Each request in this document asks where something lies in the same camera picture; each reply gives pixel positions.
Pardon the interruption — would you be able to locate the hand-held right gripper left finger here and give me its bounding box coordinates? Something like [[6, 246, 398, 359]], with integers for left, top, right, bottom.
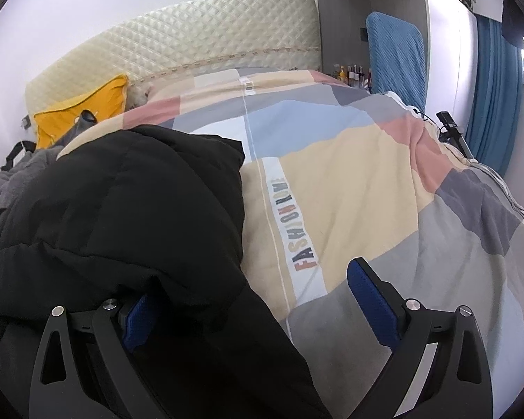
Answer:
[[28, 292, 167, 419]]

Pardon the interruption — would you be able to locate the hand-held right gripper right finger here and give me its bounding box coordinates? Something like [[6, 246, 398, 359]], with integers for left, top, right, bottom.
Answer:
[[347, 257, 494, 419]]

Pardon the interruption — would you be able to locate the black puffer jacket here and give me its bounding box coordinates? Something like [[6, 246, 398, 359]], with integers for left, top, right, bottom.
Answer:
[[0, 124, 333, 419]]

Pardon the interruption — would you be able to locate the pastel patchwork quilt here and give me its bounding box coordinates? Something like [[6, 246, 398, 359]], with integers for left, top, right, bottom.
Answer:
[[57, 66, 524, 419]]

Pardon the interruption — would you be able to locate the grey fleece garment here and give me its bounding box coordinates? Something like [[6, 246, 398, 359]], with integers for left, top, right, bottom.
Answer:
[[0, 146, 66, 219]]

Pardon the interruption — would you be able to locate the black tripod stand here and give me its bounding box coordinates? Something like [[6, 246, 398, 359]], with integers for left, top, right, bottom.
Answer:
[[434, 111, 476, 160]]

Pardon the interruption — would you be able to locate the group of small bottles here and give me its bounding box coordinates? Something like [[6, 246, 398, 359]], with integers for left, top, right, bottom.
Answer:
[[329, 65, 374, 92]]

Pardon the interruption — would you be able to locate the yellow pillow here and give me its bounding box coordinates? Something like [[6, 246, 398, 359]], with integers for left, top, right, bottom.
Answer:
[[34, 74, 129, 149]]

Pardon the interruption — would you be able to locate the blue curtain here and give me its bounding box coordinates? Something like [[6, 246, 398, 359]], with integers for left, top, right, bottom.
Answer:
[[465, 15, 524, 177]]

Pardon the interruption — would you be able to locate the blue ribbed cloth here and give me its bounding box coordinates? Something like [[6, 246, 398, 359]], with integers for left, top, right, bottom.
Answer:
[[365, 11, 426, 114]]

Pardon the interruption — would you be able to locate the cream quilted headboard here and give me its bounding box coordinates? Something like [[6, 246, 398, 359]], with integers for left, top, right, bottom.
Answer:
[[25, 0, 323, 116]]

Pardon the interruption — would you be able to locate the grey wardrobe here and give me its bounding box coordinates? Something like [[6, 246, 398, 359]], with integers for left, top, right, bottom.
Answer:
[[313, 0, 476, 158]]

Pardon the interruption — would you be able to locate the black hanging garment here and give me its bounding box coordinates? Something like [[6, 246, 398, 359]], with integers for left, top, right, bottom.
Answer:
[[500, 0, 524, 49]]

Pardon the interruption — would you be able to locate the black bag strap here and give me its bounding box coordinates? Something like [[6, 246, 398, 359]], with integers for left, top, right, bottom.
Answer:
[[0, 140, 38, 171]]

